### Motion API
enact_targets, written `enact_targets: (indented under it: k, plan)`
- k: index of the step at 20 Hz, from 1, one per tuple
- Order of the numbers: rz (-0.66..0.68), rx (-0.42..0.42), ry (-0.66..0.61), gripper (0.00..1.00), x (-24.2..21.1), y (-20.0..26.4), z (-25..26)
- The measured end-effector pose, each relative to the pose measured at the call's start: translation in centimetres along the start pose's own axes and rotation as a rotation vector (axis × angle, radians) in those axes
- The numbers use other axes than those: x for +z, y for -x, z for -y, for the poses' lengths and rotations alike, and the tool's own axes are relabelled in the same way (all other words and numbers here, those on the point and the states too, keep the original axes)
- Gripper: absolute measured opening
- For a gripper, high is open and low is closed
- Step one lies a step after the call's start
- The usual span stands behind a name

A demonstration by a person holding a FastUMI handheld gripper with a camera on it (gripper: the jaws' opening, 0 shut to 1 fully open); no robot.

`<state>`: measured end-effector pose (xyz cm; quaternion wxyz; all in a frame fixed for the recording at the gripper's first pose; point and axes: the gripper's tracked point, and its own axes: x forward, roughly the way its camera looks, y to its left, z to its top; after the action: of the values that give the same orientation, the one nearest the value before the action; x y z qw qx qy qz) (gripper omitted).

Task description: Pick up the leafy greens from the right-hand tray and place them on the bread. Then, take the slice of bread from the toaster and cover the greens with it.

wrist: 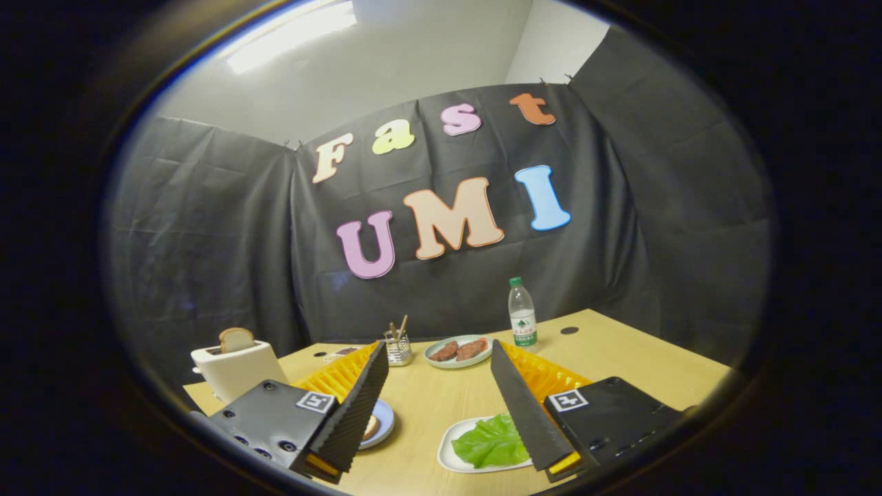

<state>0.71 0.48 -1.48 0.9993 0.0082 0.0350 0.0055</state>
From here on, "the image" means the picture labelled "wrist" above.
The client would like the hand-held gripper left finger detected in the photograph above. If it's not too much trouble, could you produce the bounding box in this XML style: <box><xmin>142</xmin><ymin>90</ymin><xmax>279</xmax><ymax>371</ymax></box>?
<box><xmin>207</xmin><ymin>341</ymin><xmax>391</xmax><ymax>485</ymax></box>

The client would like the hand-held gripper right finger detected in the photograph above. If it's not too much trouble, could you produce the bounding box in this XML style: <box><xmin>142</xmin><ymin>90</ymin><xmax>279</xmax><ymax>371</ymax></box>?
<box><xmin>489</xmin><ymin>339</ymin><xmax>686</xmax><ymax>483</ymax></box>

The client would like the light blue round plate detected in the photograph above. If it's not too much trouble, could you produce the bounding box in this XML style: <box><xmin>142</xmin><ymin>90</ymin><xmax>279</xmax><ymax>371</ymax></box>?
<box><xmin>358</xmin><ymin>400</ymin><xmax>396</xmax><ymax>451</ymax></box>

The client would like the green lettuce leaf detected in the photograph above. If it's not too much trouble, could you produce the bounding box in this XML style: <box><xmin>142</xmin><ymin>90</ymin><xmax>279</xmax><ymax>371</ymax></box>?
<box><xmin>451</xmin><ymin>413</ymin><xmax>531</xmax><ymax>470</ymax></box>

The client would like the clear glass utensil holder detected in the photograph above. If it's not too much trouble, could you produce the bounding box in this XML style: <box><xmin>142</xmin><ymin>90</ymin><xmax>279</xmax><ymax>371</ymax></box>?
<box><xmin>384</xmin><ymin>332</ymin><xmax>414</xmax><ymax>366</ymax></box>

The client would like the white rectangular plate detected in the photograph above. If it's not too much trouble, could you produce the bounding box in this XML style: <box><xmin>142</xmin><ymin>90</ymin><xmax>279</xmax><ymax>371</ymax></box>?
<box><xmin>438</xmin><ymin>415</ymin><xmax>535</xmax><ymax>475</ymax></box>

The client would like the clear plastic water bottle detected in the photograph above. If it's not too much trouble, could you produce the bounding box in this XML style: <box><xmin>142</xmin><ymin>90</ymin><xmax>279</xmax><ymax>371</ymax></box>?
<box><xmin>509</xmin><ymin>277</ymin><xmax>539</xmax><ymax>349</ymax></box>

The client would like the pale green plate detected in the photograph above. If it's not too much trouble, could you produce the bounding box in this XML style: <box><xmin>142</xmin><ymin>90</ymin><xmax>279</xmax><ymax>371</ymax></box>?
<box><xmin>423</xmin><ymin>335</ymin><xmax>494</xmax><ymax>370</ymax></box>

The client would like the white toaster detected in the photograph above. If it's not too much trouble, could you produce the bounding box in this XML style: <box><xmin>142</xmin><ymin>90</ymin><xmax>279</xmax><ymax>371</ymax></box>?
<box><xmin>191</xmin><ymin>340</ymin><xmax>290</xmax><ymax>404</ymax></box>

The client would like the toast bread slice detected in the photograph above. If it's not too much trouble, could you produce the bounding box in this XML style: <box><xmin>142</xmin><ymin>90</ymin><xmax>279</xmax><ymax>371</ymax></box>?
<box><xmin>219</xmin><ymin>327</ymin><xmax>256</xmax><ymax>354</ymax></box>

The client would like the black backdrop cloth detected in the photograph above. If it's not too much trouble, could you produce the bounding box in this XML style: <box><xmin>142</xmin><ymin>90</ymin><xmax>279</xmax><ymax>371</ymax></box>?
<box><xmin>103</xmin><ymin>28</ymin><xmax>776</xmax><ymax>388</ymax></box>

